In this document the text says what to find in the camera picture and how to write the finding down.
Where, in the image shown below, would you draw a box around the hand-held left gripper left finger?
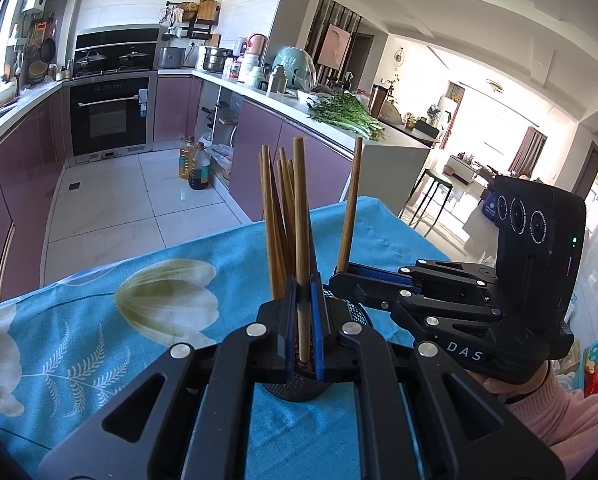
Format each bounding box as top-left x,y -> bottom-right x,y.
39,276 -> 300,480

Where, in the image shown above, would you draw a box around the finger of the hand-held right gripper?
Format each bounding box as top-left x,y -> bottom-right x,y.
329,259 -> 496,287
328,279 -> 503,342

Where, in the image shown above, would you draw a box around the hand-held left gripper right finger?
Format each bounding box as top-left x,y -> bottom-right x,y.
309,272 -> 565,480

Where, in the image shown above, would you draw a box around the black mesh utensil holder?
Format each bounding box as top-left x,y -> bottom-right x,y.
261,297 -> 376,403

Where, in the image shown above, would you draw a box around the red-patterned wooden chopstick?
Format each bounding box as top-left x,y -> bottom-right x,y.
335,136 -> 364,275

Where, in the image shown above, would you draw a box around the bundle of wooden chopsticks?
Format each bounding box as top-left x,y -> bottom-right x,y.
258,144 -> 321,302

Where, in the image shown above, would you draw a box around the person's right hand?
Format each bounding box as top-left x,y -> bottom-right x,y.
482,360 -> 553,403

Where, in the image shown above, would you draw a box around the red curtain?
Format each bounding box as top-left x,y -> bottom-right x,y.
509,127 -> 547,176

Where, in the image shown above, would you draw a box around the green top stool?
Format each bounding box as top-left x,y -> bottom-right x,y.
399,167 -> 455,238

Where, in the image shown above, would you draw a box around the purple base cabinets with vegetables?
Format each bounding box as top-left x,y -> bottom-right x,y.
154,72 -> 370,223

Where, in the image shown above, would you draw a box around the green leafy vegetables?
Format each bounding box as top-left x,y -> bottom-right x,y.
306,92 -> 386,142

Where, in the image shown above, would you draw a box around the blue floral tablecloth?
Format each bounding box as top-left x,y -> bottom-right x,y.
0,195 -> 452,480

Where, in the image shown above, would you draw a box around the dark tumbler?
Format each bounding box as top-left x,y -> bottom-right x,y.
369,84 -> 387,118

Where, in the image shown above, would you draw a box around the dark oil bottle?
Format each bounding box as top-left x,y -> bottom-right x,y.
188,142 -> 212,191

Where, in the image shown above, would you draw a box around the plastic bag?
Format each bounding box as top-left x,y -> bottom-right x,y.
201,132 -> 236,181

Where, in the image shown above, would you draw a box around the yellow oil bottle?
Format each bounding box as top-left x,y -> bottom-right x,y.
179,136 -> 197,181

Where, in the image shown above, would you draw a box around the light green appliance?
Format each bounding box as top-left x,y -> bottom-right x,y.
270,46 -> 316,91

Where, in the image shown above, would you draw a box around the white jar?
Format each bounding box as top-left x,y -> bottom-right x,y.
239,54 -> 260,83

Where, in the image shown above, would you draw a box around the pink kettle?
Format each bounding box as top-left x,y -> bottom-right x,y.
244,32 -> 268,58

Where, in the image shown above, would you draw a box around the black built-in oven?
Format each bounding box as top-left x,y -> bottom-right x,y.
69,77 -> 152,157

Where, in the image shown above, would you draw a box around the stainless steel pot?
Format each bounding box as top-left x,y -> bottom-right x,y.
201,46 -> 232,73

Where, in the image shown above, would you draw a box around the silver box appliance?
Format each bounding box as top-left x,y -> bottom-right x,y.
158,46 -> 187,69

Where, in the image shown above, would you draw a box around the purple base cabinets by sink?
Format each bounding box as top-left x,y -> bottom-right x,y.
0,82 -> 74,306

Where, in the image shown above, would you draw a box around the black cooking pot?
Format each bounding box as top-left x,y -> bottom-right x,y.
74,50 -> 104,72
118,47 -> 151,68

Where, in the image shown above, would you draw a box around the black range hood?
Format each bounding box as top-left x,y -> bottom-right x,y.
74,27 -> 160,53

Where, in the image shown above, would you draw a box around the framed wall picture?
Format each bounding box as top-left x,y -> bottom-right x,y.
321,23 -> 352,68

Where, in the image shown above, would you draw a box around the black wall rack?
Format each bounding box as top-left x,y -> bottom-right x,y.
161,0 -> 221,43

